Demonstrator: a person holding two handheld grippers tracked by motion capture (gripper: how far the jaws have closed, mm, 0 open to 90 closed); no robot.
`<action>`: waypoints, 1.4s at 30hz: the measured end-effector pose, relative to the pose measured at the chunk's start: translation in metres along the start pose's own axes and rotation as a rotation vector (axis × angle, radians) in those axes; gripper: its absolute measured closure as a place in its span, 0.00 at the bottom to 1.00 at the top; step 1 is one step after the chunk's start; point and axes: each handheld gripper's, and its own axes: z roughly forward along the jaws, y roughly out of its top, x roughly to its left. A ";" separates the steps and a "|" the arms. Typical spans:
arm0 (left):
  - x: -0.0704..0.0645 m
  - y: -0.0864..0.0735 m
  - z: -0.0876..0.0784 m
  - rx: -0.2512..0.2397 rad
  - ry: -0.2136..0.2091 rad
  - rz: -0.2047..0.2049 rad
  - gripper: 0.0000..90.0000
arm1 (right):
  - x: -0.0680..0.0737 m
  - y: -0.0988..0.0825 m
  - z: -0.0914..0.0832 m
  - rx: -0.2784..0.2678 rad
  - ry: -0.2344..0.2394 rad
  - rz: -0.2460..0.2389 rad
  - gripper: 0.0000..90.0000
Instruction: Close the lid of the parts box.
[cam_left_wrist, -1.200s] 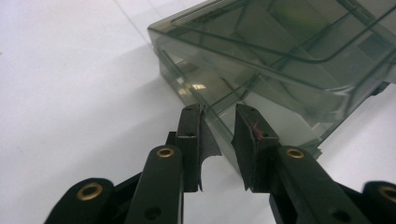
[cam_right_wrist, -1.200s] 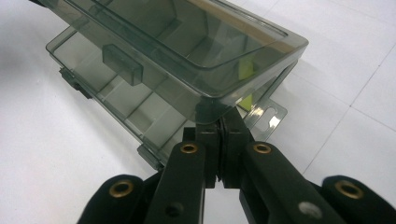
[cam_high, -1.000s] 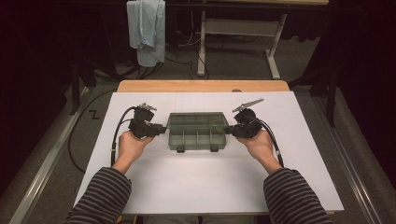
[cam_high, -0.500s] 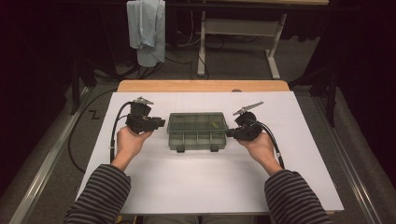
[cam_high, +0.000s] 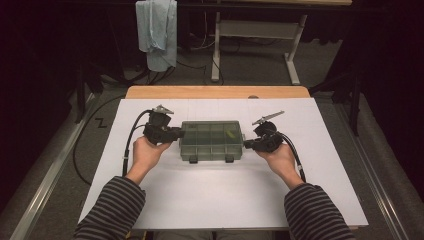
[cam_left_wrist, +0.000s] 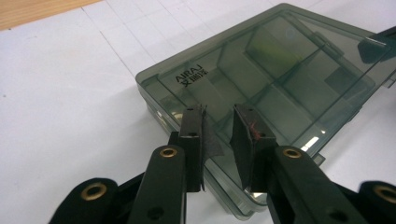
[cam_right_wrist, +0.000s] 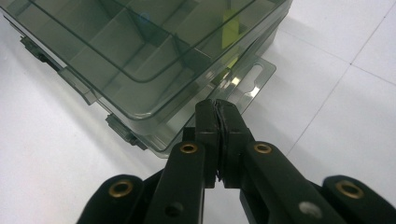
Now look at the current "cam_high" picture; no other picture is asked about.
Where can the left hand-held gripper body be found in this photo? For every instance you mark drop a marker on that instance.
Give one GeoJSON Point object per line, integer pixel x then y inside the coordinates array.
{"type": "Point", "coordinates": [158, 131]}

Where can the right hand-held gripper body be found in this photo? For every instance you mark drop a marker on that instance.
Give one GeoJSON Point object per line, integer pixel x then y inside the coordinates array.
{"type": "Point", "coordinates": [270, 140]}

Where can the grey compartment storage box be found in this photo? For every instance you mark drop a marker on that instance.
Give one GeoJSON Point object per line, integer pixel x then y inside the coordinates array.
{"type": "Point", "coordinates": [210, 141]}

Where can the person's right hand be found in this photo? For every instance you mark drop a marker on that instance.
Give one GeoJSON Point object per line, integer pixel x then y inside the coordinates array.
{"type": "Point", "coordinates": [280, 163]}

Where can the person's left hand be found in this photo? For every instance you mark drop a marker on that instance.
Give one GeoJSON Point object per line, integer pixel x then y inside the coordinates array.
{"type": "Point", "coordinates": [148, 156]}

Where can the white table sheet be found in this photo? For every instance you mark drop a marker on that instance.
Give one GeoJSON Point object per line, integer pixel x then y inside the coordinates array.
{"type": "Point", "coordinates": [213, 200]}

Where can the black stand leg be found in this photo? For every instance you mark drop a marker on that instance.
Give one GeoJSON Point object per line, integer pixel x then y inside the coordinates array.
{"type": "Point", "coordinates": [355, 103]}
{"type": "Point", "coordinates": [80, 93]}

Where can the light blue hanging cloth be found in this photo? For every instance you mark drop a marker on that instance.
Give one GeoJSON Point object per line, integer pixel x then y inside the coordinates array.
{"type": "Point", "coordinates": [156, 30]}

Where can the white metal table frame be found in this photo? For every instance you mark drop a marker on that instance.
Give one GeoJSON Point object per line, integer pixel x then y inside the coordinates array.
{"type": "Point", "coordinates": [256, 29]}

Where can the metal floor rail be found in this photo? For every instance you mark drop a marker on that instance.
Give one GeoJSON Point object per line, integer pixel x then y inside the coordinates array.
{"type": "Point", "coordinates": [43, 186]}
{"type": "Point", "coordinates": [376, 186]}

